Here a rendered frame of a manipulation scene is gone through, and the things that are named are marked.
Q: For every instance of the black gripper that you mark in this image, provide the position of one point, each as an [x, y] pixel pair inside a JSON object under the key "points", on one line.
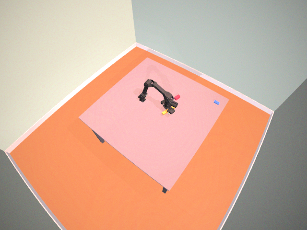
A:
{"points": [[170, 109]]}

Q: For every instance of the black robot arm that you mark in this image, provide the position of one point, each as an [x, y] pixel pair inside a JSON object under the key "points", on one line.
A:
{"points": [[167, 95]]}

